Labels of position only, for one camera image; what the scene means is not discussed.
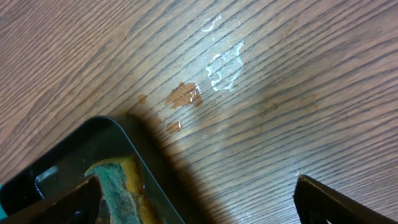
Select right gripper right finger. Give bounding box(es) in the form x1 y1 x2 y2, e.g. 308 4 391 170
293 175 397 224

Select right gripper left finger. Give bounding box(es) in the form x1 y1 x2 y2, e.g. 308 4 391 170
1 175 103 224

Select green yellow sponge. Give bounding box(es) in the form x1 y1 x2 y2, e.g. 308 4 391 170
85 156 164 224

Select teal plastic tray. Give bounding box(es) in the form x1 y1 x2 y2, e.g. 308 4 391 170
0 205 7 220

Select black water tray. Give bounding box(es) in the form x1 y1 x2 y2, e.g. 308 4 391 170
1 116 203 223

